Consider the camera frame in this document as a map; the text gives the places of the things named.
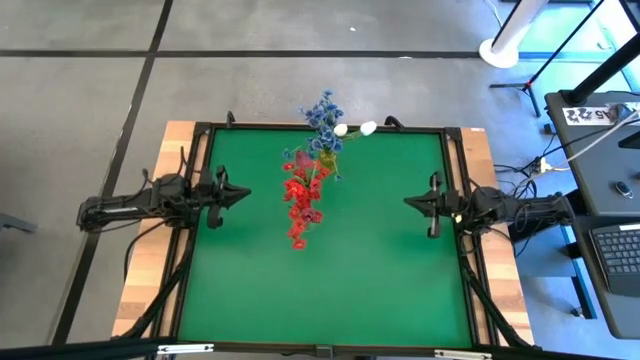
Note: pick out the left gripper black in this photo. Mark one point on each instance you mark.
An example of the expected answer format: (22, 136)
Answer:
(215, 192)

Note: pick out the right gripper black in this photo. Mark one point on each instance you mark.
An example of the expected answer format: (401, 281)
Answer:
(447, 206)

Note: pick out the red artificial flower bunch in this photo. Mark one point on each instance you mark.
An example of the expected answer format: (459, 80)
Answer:
(295, 189)
(299, 230)

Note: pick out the white artificial tulip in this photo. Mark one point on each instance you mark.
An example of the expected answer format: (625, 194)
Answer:
(340, 130)
(368, 128)

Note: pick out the blue artificial flower bunch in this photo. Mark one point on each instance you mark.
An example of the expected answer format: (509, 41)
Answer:
(317, 145)
(320, 116)

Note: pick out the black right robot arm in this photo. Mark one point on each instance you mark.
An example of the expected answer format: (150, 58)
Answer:
(530, 210)

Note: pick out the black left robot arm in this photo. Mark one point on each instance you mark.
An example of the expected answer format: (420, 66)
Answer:
(125, 207)

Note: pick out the yellow glass vase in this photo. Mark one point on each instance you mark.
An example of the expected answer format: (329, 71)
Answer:
(328, 160)

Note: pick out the green table mat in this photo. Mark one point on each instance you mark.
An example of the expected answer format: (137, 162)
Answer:
(260, 300)

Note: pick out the thin black tripod stand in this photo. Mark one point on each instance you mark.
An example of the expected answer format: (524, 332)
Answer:
(510, 85)

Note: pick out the white pole with round base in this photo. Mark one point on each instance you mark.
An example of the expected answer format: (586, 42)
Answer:
(500, 52)

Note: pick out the grey cart top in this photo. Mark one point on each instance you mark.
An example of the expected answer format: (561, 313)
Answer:
(595, 160)

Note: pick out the blue metal desk leg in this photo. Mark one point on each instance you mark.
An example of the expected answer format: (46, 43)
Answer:
(582, 290)

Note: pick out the white paper label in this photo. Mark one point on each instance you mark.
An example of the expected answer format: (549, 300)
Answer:
(585, 115)

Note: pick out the black key fob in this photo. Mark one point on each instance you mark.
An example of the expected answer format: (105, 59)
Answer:
(623, 190)

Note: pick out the dark laptop keyboard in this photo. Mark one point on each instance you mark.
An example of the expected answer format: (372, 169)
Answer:
(617, 250)

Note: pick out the thick black pole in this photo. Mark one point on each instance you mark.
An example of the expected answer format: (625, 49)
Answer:
(600, 75)

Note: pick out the grey stand foot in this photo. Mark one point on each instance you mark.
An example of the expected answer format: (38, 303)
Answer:
(17, 224)

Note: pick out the black aluminium crossbeam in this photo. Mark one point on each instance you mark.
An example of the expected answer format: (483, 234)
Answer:
(75, 350)

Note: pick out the grey desk top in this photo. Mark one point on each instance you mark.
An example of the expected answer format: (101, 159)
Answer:
(625, 315)

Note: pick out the black diagonal frame strut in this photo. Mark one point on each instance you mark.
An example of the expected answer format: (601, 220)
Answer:
(155, 305)
(492, 305)

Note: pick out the black table frame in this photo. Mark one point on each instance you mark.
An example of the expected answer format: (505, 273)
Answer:
(250, 346)

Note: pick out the silver metal bracket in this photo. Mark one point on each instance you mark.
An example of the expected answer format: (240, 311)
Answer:
(462, 354)
(185, 349)

